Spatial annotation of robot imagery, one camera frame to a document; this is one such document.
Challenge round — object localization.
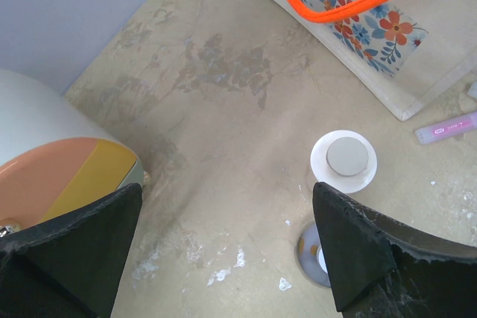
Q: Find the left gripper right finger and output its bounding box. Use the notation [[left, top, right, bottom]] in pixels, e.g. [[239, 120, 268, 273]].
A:
[[312, 182, 476, 317]]

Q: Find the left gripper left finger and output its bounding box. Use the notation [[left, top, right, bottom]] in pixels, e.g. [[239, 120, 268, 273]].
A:
[[1, 183, 142, 317]]

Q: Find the canvas bag with orange handles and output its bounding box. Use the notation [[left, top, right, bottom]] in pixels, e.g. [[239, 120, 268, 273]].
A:
[[259, 0, 477, 122]]

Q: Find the silver bottle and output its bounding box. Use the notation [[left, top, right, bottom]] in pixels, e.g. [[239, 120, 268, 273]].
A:
[[296, 221, 331, 288]]

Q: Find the beige and orange cylinder box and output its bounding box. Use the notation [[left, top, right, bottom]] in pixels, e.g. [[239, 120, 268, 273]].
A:
[[1, 69, 148, 236]]

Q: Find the cream bottle with round cap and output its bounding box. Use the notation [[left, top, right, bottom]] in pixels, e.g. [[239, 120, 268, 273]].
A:
[[309, 130, 378, 194]]

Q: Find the pink tube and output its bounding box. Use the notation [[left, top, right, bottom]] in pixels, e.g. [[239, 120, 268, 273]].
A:
[[414, 112, 477, 144]]

